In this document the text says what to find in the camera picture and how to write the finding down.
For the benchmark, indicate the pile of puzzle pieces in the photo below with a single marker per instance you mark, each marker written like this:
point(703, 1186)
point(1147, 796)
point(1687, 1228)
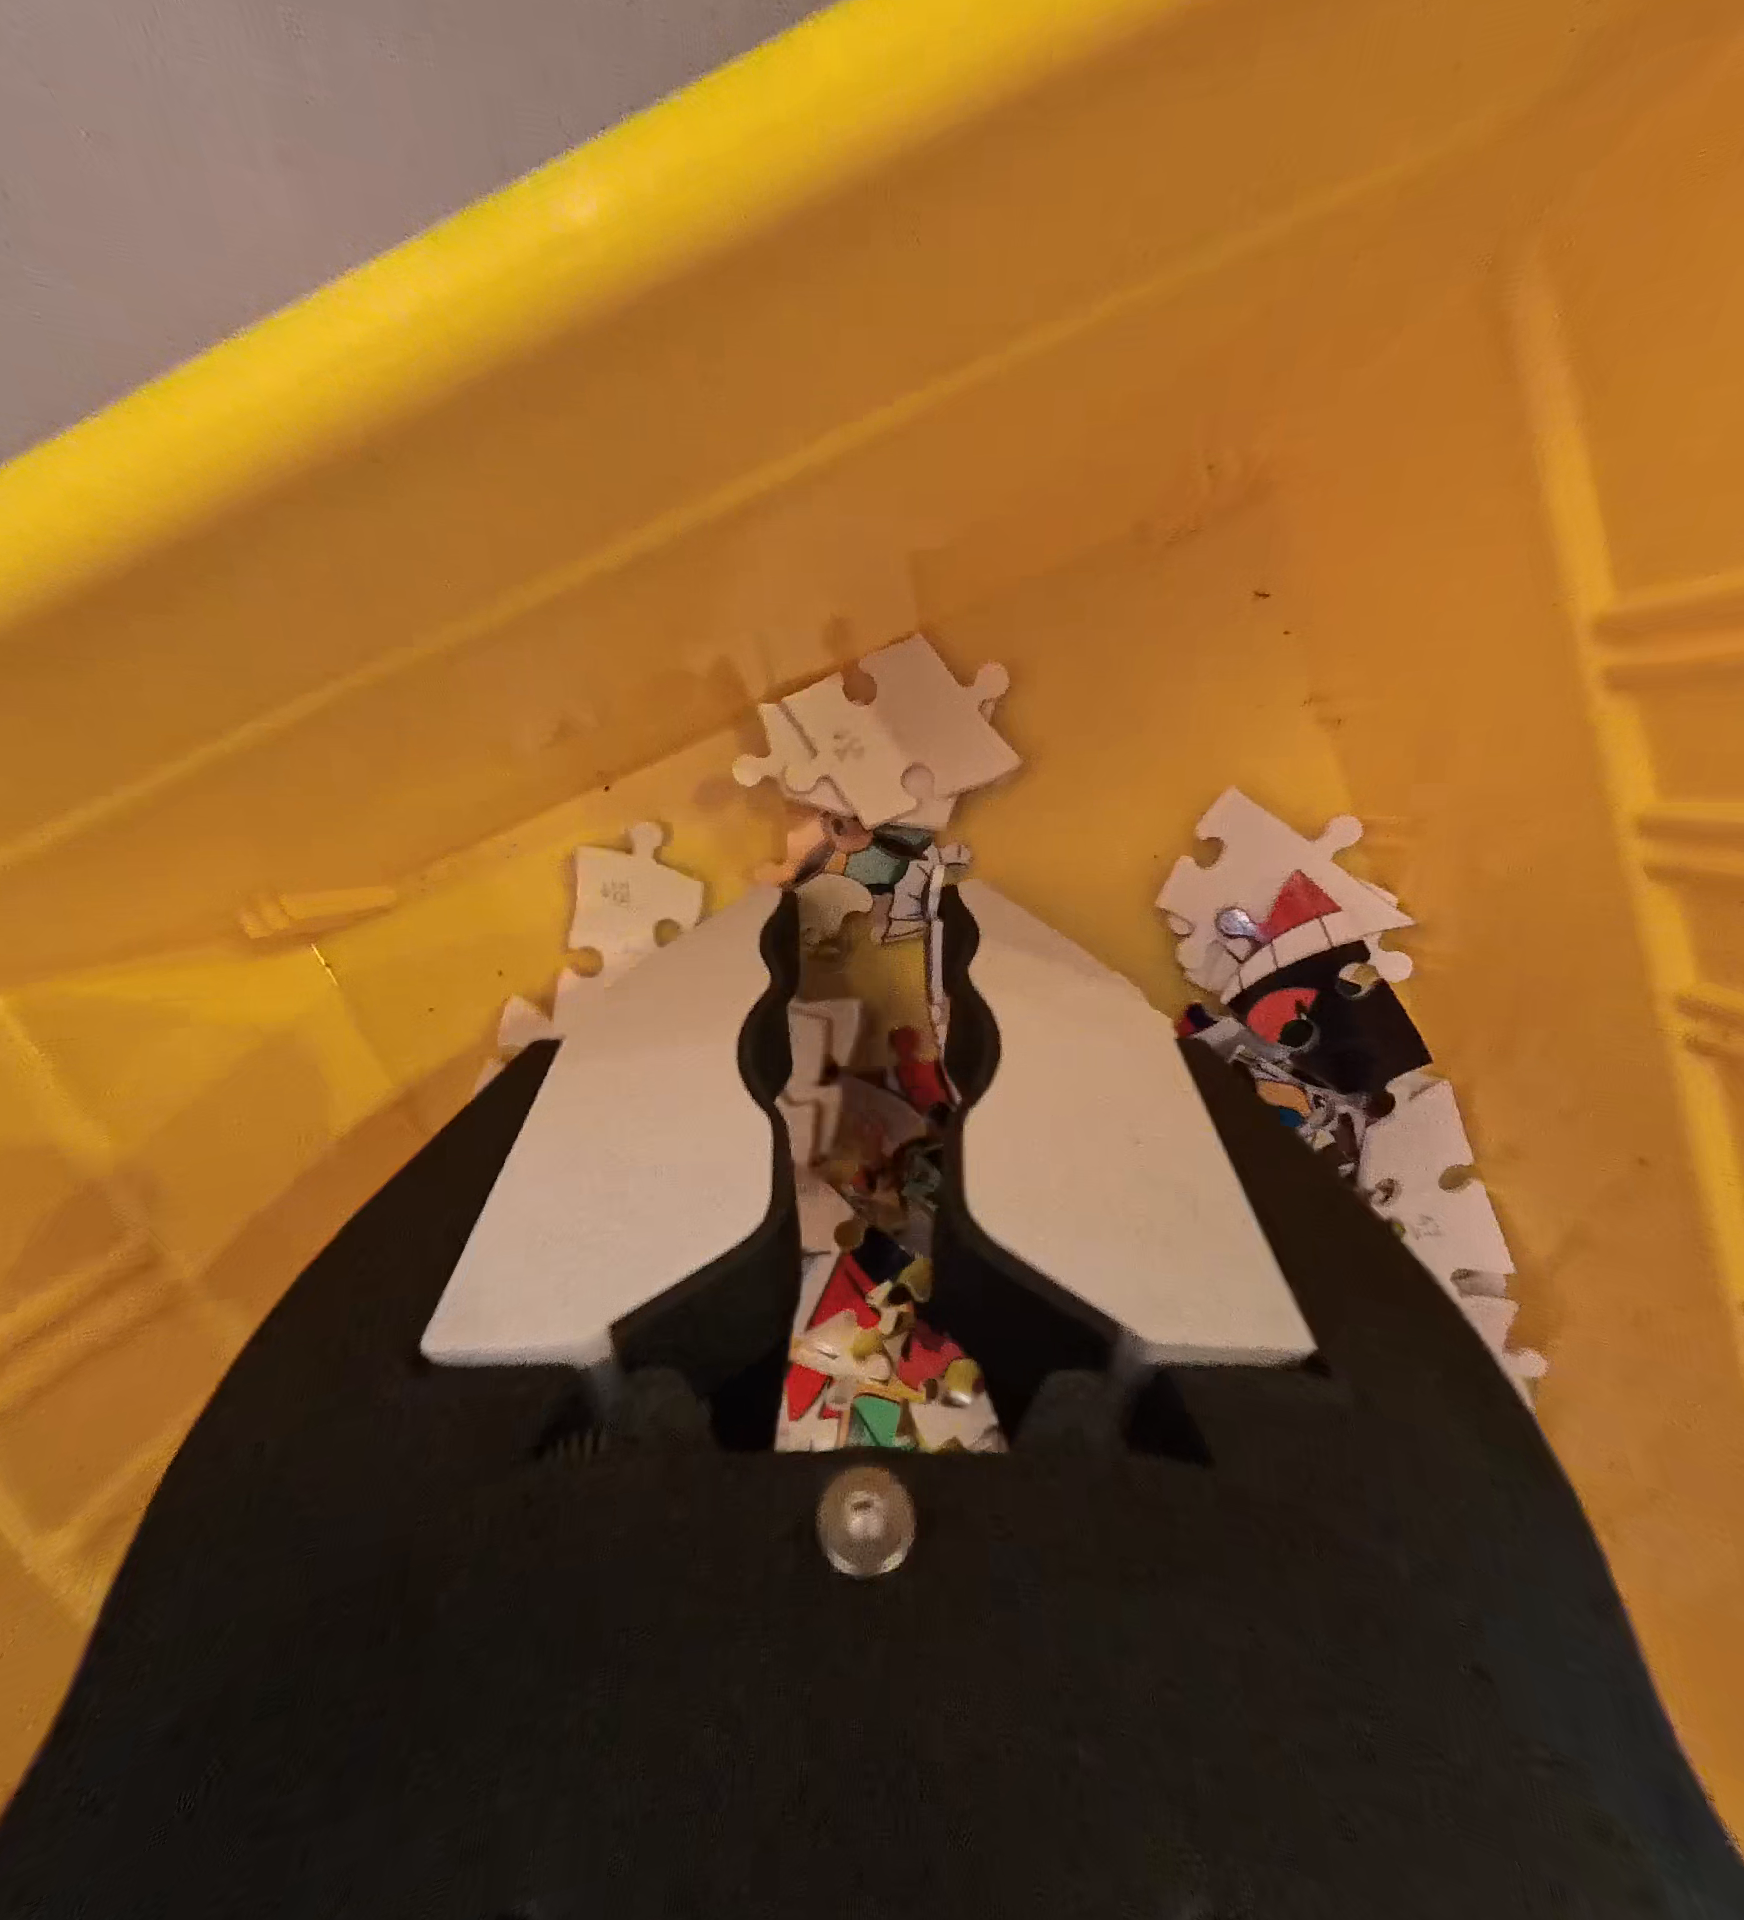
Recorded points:
point(887, 735)

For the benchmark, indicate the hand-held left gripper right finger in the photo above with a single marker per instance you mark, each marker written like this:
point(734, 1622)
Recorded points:
point(1113, 1170)

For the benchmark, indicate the yellow plastic bin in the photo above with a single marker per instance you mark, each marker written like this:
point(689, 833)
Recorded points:
point(965, 376)

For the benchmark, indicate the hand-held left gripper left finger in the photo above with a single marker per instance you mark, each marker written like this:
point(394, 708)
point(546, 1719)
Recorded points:
point(619, 1170)

